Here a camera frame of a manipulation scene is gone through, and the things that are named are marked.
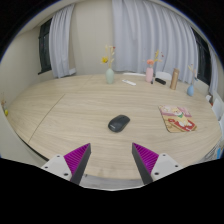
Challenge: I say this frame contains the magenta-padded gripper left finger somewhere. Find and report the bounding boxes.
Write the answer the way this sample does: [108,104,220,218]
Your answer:
[40,142,92,186]

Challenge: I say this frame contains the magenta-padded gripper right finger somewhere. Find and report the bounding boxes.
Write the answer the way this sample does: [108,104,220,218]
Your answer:
[131,142,184,185]

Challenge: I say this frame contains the black computer mouse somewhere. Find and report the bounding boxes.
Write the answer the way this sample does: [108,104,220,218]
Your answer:
[107,114,131,133]

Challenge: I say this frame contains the blue vase with dried flowers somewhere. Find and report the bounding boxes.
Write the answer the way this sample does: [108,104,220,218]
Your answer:
[186,63,198,98]

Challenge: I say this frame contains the black rectangular box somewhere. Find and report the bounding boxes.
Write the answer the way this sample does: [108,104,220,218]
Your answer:
[154,77,167,86]

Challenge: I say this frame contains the gold thermos bottle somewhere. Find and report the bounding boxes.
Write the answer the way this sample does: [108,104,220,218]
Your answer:
[169,68,181,91]

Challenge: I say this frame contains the white remote control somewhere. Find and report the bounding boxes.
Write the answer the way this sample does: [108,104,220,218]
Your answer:
[121,78,137,87]

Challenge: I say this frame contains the pink vase with dried flowers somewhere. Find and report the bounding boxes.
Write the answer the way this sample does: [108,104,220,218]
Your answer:
[145,49,165,83]

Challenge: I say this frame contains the white curtain strip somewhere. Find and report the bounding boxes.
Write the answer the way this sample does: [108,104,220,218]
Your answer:
[208,44,219,98]

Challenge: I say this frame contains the green vase with dried flowers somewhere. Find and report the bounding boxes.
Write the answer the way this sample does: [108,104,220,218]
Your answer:
[100,44,117,85]

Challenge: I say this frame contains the dark framed window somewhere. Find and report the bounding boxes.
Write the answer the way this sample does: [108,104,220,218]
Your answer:
[191,28,212,87]
[37,18,53,75]

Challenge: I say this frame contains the narrow white curtain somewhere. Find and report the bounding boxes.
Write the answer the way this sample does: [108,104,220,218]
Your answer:
[48,3,77,79]

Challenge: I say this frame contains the wide white curtain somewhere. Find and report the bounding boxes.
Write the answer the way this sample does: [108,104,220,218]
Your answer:
[111,0,200,84]

